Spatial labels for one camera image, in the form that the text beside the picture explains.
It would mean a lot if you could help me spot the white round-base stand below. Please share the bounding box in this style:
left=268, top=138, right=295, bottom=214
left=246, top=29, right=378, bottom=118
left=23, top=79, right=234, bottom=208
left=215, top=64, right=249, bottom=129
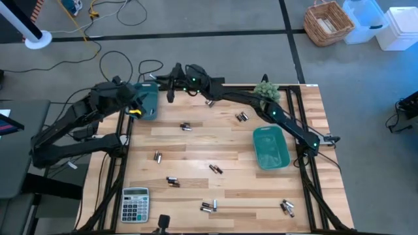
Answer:
left=0, top=0, right=53, bottom=51

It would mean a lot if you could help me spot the light teal plastic bin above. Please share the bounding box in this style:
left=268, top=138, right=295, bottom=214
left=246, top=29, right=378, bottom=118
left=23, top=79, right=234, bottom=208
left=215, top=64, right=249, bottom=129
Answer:
left=252, top=125, right=291, bottom=171

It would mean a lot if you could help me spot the black equipment box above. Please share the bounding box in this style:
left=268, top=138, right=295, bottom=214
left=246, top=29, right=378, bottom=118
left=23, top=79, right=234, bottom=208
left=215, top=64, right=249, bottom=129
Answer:
left=396, top=90, right=418, bottom=120

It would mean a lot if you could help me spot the open dark laptop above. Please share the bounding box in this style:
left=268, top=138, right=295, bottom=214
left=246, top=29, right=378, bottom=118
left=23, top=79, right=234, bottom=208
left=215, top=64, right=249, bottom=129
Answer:
left=0, top=109, right=25, bottom=138

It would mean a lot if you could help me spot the person's foot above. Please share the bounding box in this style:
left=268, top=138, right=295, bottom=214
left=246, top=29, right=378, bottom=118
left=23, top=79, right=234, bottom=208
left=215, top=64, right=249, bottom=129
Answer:
left=61, top=0, right=83, bottom=16

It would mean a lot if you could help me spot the orange black striped mat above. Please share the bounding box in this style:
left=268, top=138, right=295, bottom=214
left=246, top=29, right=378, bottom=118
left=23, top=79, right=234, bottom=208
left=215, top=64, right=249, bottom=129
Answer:
left=31, top=0, right=46, bottom=16

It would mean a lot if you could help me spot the dark teal plastic bin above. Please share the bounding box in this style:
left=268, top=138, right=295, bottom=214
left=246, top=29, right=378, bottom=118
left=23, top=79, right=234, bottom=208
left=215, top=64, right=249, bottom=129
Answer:
left=127, top=82, right=160, bottom=121

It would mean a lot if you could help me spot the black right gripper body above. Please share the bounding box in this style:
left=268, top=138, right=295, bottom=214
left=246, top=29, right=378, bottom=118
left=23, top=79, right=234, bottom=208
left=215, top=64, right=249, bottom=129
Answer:
left=178, top=63, right=213, bottom=99

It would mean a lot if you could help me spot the grey desk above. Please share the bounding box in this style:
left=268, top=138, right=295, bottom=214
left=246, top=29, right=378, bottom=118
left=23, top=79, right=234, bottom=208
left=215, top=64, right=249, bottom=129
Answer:
left=0, top=99, right=52, bottom=200

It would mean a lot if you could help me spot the black looped wrist cable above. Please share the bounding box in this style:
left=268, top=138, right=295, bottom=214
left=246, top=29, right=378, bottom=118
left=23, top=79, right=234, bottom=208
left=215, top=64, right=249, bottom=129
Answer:
left=99, top=50, right=134, bottom=85

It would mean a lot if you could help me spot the black aluminium table frame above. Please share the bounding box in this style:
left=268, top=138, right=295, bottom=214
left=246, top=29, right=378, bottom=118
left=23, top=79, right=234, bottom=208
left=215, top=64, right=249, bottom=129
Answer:
left=74, top=83, right=355, bottom=234

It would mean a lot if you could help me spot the white plastic lidded bin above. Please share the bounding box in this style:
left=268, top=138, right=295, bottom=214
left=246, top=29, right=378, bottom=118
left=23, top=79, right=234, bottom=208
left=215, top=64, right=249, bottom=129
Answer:
left=374, top=6, right=418, bottom=52

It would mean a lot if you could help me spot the long yellow cable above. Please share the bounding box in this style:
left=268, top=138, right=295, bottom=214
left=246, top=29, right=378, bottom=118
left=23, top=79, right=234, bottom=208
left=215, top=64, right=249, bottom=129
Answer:
left=57, top=0, right=101, bottom=56

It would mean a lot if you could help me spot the black power adapter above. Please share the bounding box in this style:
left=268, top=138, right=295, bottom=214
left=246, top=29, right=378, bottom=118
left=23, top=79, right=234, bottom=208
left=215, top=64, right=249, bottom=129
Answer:
left=72, top=125, right=99, bottom=142

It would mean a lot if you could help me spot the grey desk calculator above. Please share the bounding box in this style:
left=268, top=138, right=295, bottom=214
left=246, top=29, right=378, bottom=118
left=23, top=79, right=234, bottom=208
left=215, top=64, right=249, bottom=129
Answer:
left=120, top=187, right=150, bottom=224

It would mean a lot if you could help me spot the yellow plug cable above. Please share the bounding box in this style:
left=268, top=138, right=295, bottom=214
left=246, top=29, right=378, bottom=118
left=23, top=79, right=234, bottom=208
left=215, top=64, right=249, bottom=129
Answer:
left=88, top=0, right=100, bottom=19

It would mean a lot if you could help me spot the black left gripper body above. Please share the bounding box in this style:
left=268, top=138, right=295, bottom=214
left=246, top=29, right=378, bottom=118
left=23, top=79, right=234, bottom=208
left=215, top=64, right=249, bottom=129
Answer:
left=112, top=76, right=140, bottom=110

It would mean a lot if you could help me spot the black cable loop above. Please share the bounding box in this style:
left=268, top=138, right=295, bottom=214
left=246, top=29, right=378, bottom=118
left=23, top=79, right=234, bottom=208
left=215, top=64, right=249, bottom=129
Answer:
left=137, top=59, right=165, bottom=83
left=116, top=0, right=148, bottom=27

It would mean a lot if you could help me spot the green potted artificial plant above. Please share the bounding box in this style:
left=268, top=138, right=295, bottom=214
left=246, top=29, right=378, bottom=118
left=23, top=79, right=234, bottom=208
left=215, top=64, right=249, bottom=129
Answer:
left=253, top=81, right=281, bottom=110

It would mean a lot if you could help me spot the long black floor cable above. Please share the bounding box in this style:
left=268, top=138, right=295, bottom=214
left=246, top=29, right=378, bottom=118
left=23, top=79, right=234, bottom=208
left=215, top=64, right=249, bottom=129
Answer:
left=0, top=18, right=103, bottom=74

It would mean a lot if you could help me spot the small black device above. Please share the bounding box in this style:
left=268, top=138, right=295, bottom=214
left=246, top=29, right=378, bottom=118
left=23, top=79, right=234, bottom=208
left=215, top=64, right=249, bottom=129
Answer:
left=153, top=213, right=171, bottom=235

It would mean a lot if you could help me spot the wicker basket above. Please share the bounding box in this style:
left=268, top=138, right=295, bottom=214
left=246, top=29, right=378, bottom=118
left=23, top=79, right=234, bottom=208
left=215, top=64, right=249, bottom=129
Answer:
left=302, top=0, right=356, bottom=48

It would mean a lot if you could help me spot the clear plastic container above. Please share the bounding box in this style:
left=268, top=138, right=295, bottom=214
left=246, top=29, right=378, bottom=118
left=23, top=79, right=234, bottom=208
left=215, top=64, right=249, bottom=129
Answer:
left=342, top=0, right=391, bottom=46

